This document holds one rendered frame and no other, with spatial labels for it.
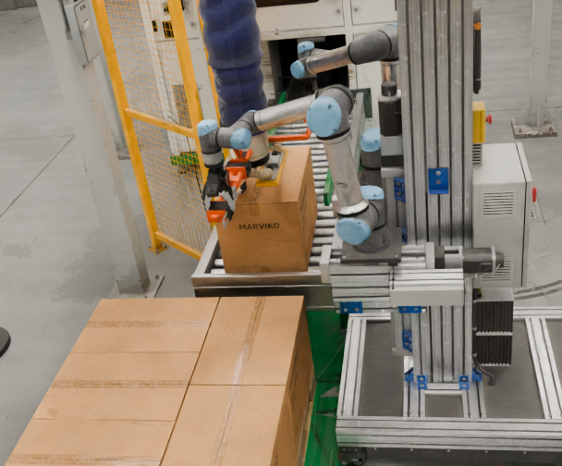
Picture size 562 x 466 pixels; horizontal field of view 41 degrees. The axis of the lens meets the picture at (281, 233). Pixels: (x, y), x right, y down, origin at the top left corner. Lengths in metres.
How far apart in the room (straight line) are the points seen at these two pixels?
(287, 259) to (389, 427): 0.91
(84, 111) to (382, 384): 2.10
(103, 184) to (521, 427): 2.53
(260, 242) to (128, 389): 0.92
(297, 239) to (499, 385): 1.10
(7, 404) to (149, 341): 1.10
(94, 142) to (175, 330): 1.30
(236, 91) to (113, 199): 1.43
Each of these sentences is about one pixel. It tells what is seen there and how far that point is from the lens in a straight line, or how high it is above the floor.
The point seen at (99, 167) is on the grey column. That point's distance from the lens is 4.32.
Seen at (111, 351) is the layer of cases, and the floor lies 0.54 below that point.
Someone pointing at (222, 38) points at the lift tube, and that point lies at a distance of 3.13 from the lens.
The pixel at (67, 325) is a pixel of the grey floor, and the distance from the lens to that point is 4.65.
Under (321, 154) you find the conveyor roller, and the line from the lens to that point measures 4.83.
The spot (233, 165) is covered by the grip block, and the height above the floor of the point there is 1.22.
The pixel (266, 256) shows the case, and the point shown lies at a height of 0.66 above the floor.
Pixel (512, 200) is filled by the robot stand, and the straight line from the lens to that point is 2.89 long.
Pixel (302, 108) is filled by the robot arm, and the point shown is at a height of 1.59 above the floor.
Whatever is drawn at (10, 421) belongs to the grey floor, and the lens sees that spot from 4.14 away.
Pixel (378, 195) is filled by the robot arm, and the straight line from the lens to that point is 2.73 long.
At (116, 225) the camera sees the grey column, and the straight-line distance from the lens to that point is 4.47.
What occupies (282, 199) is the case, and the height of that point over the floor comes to 0.95.
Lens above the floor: 2.55
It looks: 30 degrees down
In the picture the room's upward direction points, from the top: 8 degrees counter-clockwise
